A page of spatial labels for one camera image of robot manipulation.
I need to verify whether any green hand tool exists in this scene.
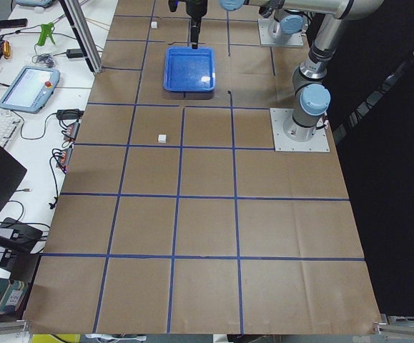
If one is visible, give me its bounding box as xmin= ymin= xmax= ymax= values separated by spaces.
xmin=36 ymin=22 xmax=56 ymax=46

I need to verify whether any usb hub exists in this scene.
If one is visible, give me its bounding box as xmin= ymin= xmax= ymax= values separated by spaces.
xmin=62 ymin=121 xmax=80 ymax=141
xmin=51 ymin=146 xmax=73 ymax=173

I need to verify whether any black box with cables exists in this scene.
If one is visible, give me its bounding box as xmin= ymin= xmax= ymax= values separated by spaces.
xmin=0 ymin=218 xmax=43 ymax=253

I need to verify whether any black power adapter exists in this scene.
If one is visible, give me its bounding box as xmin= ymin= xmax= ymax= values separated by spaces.
xmin=65 ymin=49 xmax=84 ymax=59

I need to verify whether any white block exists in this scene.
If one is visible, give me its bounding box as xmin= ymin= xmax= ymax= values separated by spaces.
xmin=157 ymin=134 xmax=167 ymax=144

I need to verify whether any upper usb hub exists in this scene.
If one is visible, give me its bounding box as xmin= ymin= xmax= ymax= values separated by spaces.
xmin=62 ymin=121 xmax=80 ymax=141

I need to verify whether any black smartphone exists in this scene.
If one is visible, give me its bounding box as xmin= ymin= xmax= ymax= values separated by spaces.
xmin=0 ymin=18 xmax=28 ymax=29

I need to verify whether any white keyboard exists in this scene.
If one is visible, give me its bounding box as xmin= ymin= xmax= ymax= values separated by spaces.
xmin=0 ymin=116 xmax=22 ymax=149

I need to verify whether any aluminium frame post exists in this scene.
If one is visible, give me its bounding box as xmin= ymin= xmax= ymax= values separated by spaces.
xmin=59 ymin=0 xmax=102 ymax=74

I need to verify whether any orange black device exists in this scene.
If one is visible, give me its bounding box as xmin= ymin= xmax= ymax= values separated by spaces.
xmin=0 ymin=40 xmax=11 ymax=59

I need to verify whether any blue plastic tray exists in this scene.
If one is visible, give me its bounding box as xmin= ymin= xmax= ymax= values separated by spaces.
xmin=163 ymin=46 xmax=216 ymax=92

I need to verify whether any brown paper table cover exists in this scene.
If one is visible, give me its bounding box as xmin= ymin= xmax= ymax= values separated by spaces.
xmin=24 ymin=1 xmax=380 ymax=334

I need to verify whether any lower usb hub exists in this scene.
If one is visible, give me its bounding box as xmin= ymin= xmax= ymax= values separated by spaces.
xmin=51 ymin=146 xmax=73 ymax=173

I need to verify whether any blue teach pendant tablet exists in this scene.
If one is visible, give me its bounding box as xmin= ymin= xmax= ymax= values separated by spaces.
xmin=0 ymin=66 xmax=61 ymax=114

